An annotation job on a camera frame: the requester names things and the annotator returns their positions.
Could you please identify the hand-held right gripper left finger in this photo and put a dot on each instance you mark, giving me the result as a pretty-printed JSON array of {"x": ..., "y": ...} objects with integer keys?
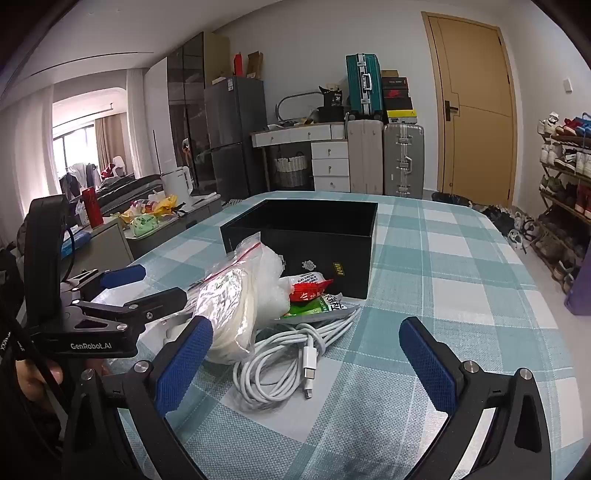
[{"x": 184, "y": 364}]

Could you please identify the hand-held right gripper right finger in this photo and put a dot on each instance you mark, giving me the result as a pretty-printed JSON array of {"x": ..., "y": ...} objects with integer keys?
[{"x": 431, "y": 369}]

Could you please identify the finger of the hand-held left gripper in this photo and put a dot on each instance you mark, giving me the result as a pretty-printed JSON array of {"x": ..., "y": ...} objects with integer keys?
[
  {"x": 122, "y": 276},
  {"x": 157, "y": 300}
]

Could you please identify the clear zip bag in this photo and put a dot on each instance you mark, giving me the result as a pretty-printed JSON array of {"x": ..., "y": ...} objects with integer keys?
[{"x": 231, "y": 314}]

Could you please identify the large green medicine packet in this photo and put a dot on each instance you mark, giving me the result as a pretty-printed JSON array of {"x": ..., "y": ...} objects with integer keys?
[{"x": 314, "y": 310}]

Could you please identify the red snack packet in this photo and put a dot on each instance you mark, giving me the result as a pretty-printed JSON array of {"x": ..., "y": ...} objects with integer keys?
[{"x": 309, "y": 290}]

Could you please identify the black cardboard box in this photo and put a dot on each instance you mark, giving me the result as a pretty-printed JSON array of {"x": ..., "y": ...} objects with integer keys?
[{"x": 323, "y": 244}]

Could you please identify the person's left hand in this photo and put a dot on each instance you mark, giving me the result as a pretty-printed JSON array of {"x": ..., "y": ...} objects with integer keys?
[{"x": 30, "y": 384}]

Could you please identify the grey side cabinet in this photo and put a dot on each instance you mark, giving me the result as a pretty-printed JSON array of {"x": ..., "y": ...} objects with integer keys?
[{"x": 106, "y": 244}]

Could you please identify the green plastic bag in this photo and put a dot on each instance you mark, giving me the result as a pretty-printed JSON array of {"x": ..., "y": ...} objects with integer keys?
[{"x": 144, "y": 225}]

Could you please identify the red bottle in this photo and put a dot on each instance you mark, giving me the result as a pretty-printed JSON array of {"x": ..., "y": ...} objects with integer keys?
[{"x": 91, "y": 207}]

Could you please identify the yellow plastic bag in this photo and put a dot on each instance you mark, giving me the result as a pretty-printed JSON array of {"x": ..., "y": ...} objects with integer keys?
[{"x": 164, "y": 205}]

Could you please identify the hanging clothes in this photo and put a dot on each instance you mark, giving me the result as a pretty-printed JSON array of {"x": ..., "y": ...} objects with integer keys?
[{"x": 78, "y": 180}]

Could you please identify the teal checked tablecloth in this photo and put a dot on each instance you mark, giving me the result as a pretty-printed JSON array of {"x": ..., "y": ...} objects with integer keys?
[{"x": 438, "y": 277}]

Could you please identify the white electric kettle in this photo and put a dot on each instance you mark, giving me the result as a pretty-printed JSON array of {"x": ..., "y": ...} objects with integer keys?
[{"x": 175, "y": 184}]

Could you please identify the beige curtain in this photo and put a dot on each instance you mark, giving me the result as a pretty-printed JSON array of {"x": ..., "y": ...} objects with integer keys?
[{"x": 111, "y": 143}]

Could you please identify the white curtain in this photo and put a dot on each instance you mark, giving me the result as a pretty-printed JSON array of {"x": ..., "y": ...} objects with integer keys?
[{"x": 136, "y": 120}]

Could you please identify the pile of floor shoes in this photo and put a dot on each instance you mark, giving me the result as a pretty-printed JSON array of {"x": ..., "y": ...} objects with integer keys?
[{"x": 505, "y": 221}]

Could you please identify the purple bag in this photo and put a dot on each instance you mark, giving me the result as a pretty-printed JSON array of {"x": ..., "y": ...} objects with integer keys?
[{"x": 579, "y": 290}]

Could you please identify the black bag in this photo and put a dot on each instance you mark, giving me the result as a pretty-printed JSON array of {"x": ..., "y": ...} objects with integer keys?
[{"x": 450, "y": 198}]

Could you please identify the wicker basket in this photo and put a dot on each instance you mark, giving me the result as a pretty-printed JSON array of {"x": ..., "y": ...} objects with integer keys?
[{"x": 291, "y": 171}]

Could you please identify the dark glass cabinet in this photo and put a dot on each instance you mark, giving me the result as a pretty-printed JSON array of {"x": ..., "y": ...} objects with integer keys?
[{"x": 184, "y": 92}]

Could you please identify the grey refrigerator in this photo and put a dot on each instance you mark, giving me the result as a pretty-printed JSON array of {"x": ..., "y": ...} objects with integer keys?
[{"x": 235, "y": 115}]

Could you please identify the wooden shoe rack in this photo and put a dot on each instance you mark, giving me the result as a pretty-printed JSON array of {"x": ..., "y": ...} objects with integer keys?
[{"x": 561, "y": 203}]

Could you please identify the silver suitcase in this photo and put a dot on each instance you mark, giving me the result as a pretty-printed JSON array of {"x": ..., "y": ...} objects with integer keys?
[{"x": 404, "y": 157}]

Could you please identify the white desk with drawers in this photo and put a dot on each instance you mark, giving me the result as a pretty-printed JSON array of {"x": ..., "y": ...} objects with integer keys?
[{"x": 330, "y": 161}]

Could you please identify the beige suitcase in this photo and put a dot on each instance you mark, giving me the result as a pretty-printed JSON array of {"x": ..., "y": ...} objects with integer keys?
[{"x": 364, "y": 157}]

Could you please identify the tan wooden door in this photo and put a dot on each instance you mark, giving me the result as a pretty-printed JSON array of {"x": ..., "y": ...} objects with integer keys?
[{"x": 475, "y": 138}]

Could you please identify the tall beige cardboard box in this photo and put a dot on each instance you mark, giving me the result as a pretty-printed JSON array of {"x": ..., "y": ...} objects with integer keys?
[{"x": 217, "y": 57}]

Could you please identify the red narrow box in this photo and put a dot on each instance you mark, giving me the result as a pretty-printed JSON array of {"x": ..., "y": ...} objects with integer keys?
[{"x": 238, "y": 64}]

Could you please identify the rows of shoes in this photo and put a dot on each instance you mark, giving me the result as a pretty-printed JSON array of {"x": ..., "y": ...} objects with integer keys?
[{"x": 568, "y": 159}]

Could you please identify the black printed carton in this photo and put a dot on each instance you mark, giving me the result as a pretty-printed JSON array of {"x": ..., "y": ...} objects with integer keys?
[{"x": 333, "y": 97}]

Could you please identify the black shoe box red logo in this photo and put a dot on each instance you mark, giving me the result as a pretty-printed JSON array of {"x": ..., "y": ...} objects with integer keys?
[{"x": 396, "y": 93}]

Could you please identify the teal suitcase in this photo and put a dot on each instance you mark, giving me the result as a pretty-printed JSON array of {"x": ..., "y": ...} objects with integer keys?
[{"x": 362, "y": 83}]

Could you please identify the brown cardboard shoe box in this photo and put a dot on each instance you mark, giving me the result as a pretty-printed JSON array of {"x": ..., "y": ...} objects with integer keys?
[{"x": 390, "y": 73}]

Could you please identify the curved metal rail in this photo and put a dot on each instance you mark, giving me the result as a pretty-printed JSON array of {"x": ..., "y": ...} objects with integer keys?
[{"x": 295, "y": 94}]

